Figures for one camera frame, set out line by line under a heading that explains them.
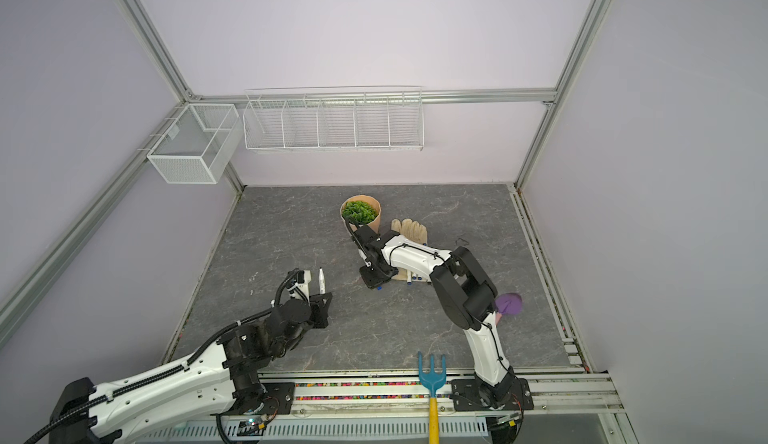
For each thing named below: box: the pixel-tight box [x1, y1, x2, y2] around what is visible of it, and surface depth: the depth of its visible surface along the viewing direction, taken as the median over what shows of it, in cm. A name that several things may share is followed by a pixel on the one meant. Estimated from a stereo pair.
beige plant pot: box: [340, 195, 382, 236], surface depth 101 cm
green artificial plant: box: [342, 200, 378, 226], surface depth 99 cm
